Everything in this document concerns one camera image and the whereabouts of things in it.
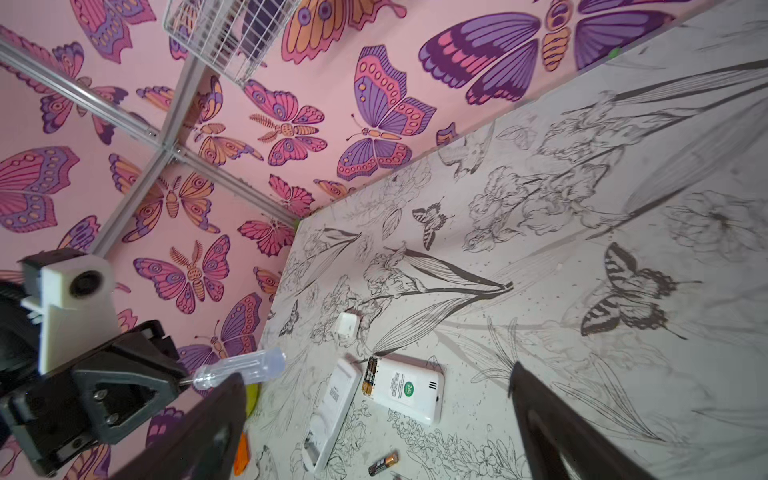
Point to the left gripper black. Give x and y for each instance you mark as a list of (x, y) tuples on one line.
[(122, 384)]

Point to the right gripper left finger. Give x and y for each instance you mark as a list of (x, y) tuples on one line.
[(203, 445)]

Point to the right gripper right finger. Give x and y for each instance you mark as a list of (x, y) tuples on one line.
[(558, 442)]

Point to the clear handle screwdriver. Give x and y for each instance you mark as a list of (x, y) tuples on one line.
[(254, 368)]

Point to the white remote control with batteries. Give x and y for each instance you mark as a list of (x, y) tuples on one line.
[(326, 421)]

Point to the orange lego brick on table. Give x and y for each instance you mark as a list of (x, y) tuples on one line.
[(242, 457)]

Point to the lime green bowl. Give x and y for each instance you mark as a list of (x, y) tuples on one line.
[(252, 397)]

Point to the white wire basket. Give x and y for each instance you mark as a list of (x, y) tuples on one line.
[(232, 37)]

